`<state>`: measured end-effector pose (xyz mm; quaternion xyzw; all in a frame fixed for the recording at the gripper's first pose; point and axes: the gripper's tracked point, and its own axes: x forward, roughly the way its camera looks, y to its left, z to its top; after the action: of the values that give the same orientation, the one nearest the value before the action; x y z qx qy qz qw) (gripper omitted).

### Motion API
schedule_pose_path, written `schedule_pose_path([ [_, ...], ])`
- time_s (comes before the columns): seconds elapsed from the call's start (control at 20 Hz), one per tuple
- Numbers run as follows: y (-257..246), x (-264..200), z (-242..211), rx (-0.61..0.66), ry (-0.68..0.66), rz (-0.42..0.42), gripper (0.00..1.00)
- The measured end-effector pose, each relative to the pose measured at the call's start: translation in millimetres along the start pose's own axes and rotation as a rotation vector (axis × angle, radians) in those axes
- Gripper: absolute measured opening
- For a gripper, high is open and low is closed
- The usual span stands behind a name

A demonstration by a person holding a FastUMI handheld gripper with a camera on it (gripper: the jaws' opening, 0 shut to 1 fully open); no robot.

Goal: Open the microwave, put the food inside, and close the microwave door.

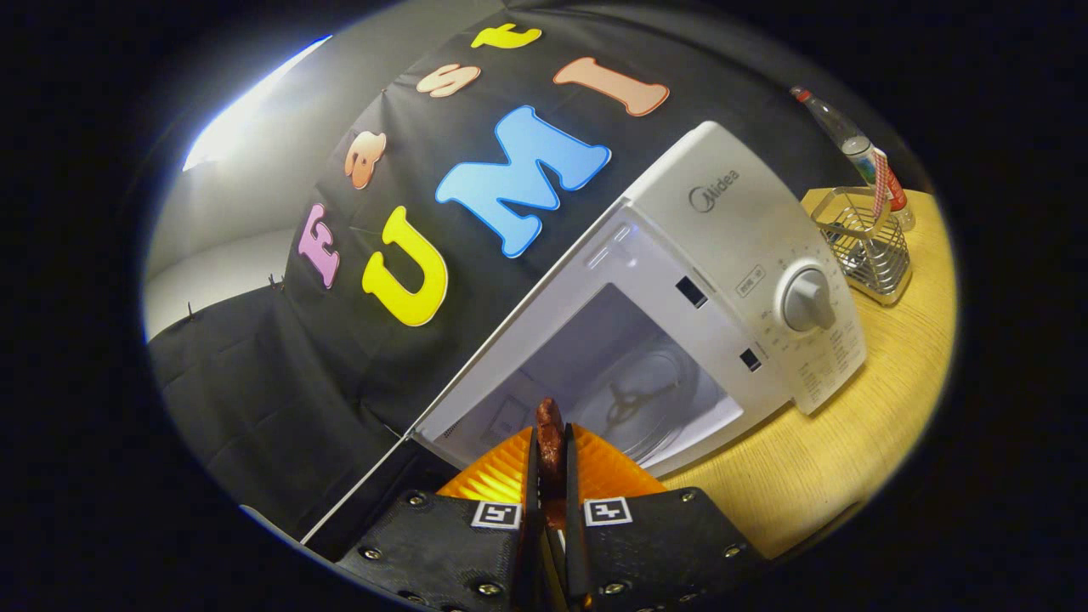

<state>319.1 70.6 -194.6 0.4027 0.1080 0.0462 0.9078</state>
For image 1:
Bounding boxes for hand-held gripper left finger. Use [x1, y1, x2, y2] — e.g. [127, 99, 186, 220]
[336, 425, 541, 612]

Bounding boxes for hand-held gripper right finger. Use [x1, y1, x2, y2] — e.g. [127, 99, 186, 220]
[563, 423, 770, 612]

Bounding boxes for brown fried meat piece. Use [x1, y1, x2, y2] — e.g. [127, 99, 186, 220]
[535, 398, 567, 532]

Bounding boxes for white toaster oven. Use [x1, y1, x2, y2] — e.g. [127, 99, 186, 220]
[300, 121, 868, 562]

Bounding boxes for glass turntable plate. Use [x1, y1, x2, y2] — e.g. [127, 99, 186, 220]
[586, 348, 702, 460]

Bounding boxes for red striped straw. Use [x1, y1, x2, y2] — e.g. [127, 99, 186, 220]
[870, 149, 893, 224]

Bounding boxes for clear plastic water bottle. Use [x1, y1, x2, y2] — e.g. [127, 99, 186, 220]
[790, 85, 917, 232]

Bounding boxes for metal wire utensil holder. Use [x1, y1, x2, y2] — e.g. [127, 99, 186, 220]
[810, 186, 913, 307]

